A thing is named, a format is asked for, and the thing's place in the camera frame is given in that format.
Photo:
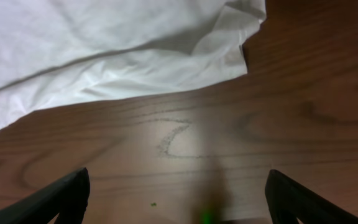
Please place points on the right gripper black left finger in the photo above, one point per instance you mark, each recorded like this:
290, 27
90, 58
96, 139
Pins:
64, 200

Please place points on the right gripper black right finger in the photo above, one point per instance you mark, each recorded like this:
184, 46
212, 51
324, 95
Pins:
291, 203

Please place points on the white t-shirt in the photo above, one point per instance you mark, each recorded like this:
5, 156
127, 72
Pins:
57, 53

